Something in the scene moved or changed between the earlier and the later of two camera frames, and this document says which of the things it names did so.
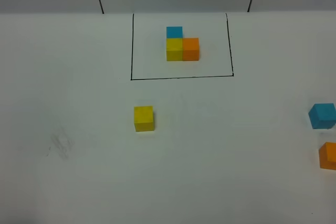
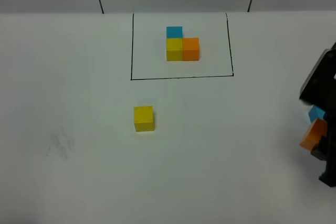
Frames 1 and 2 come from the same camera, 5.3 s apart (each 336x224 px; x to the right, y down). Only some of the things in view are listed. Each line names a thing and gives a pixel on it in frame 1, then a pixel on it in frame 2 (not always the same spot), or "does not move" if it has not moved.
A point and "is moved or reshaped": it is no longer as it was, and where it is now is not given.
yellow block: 144,118 does not move
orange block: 327,154 is moved or reshaped
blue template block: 174,32 does not move
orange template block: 190,49 does not move
